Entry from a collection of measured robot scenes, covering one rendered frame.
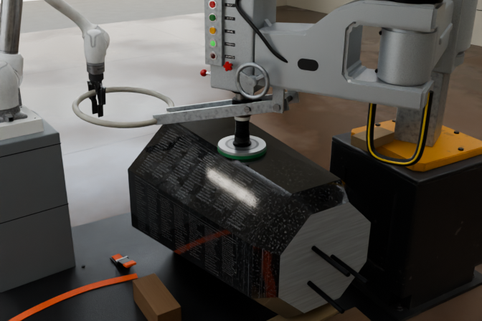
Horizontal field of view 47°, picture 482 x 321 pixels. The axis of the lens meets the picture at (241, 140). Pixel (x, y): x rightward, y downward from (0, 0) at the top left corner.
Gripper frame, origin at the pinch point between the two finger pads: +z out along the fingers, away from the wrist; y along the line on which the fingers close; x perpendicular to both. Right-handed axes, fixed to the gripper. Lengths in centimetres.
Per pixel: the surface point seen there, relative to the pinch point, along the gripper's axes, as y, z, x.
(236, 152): 90, -7, 8
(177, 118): 58, -14, 3
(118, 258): 22, 80, -5
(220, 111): 79, -23, 9
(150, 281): 62, 67, -15
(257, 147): 94, -8, 17
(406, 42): 149, -67, 24
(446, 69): 143, -44, 85
